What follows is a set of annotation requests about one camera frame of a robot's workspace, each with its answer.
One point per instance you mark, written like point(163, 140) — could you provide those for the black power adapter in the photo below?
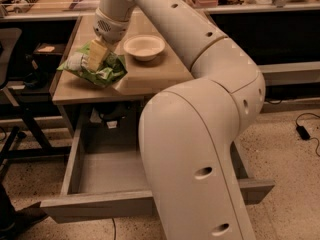
point(303, 133)

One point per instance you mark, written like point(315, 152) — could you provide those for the dark shoe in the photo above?
point(13, 223)

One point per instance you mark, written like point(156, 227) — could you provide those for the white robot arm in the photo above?
point(186, 131)

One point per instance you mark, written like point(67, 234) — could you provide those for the grey open drawer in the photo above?
point(105, 176)

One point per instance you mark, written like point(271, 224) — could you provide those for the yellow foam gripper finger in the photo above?
point(98, 52)

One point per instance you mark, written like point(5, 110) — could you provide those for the white bowl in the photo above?
point(144, 47)

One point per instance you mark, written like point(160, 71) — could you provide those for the black box with label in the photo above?
point(48, 56)

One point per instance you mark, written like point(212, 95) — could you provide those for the grey counter cabinet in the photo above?
point(143, 78)

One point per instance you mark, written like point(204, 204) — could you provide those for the green rice chip bag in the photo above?
point(112, 69)

